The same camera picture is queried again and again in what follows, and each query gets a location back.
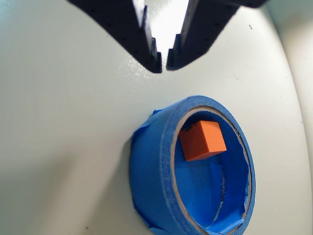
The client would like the orange cube block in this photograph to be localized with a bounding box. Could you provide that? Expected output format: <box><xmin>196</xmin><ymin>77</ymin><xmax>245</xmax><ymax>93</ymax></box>
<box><xmin>179</xmin><ymin>120</ymin><xmax>227</xmax><ymax>162</ymax></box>

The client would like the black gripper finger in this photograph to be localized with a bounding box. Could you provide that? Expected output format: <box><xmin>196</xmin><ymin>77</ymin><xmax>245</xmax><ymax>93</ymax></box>
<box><xmin>166</xmin><ymin>0</ymin><xmax>268</xmax><ymax>71</ymax></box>
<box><xmin>67</xmin><ymin>0</ymin><xmax>162</xmax><ymax>73</ymax></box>

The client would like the blue masking tape roll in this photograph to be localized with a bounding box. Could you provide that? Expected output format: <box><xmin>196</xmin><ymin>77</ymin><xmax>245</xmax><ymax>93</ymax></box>
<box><xmin>129</xmin><ymin>95</ymin><xmax>257</xmax><ymax>235</ymax></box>

